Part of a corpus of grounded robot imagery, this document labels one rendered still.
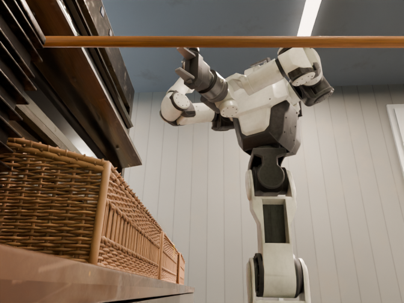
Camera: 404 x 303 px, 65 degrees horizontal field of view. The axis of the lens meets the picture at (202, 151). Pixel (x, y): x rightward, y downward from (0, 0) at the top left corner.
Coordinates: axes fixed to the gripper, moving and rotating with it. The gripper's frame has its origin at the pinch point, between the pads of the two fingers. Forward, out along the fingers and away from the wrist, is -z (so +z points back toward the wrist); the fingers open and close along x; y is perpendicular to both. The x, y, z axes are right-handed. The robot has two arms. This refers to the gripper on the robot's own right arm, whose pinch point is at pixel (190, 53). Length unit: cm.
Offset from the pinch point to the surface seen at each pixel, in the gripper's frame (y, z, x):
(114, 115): 28, 23, -38
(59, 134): 47, 55, -31
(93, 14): 54, -19, -9
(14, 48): 42, 121, 46
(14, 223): 36, 134, 29
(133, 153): 9, 3, -80
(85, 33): 52, 5, -8
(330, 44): -20, 79, 52
